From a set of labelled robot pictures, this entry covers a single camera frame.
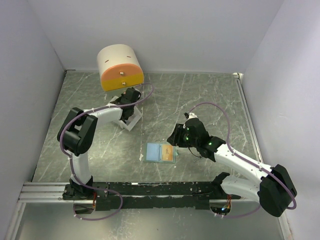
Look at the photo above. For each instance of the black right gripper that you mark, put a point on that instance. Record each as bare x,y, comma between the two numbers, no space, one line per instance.
175,138

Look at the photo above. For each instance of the white card tray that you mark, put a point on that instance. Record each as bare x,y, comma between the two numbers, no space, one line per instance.
114,112

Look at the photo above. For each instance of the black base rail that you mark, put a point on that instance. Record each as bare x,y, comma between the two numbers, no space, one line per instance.
148,195

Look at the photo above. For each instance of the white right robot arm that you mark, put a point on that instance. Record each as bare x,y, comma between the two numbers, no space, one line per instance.
270,186

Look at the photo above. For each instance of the green card holder book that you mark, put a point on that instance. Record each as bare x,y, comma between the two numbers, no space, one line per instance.
153,151

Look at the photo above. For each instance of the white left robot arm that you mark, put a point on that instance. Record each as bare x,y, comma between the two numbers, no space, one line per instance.
77,133

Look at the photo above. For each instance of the round mini drawer cabinet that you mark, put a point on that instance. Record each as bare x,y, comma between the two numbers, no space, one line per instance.
118,67

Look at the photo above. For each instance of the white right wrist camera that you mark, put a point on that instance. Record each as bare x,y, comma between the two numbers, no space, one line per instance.
190,115

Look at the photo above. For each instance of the gold VIP credit card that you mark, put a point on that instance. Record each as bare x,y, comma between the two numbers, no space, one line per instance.
167,153

